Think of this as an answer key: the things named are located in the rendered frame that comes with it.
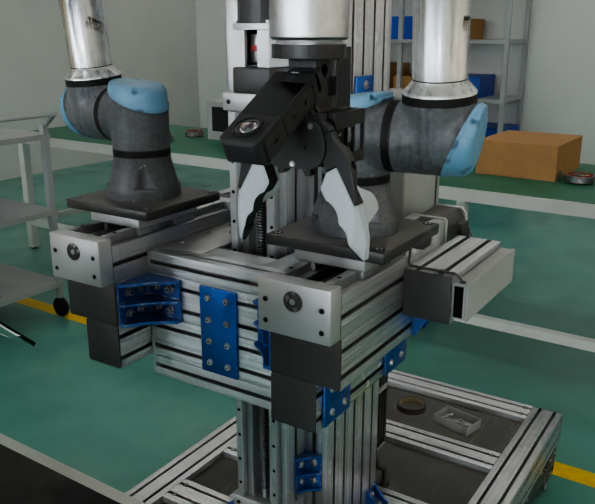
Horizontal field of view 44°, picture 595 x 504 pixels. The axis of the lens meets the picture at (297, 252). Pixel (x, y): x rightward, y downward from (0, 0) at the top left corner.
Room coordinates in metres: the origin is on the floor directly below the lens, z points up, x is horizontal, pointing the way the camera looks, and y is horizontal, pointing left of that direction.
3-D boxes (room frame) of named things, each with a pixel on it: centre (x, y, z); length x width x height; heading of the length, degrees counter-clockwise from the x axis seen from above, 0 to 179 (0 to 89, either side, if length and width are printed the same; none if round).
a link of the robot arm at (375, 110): (1.23, -0.11, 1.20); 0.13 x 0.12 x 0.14; 65
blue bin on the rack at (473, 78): (6.90, -1.57, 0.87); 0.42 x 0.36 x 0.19; 148
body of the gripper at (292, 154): (0.73, -0.02, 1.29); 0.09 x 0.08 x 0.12; 147
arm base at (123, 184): (1.50, 0.32, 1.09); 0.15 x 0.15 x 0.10
